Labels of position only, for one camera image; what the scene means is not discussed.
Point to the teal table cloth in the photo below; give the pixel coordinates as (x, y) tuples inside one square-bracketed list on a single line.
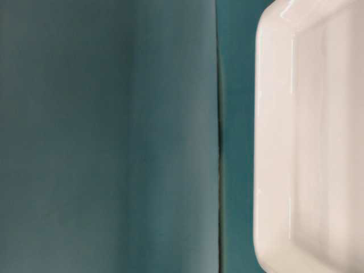
[(127, 136)]

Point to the white plastic tray case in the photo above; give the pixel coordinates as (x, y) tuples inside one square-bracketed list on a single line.
[(308, 154)]

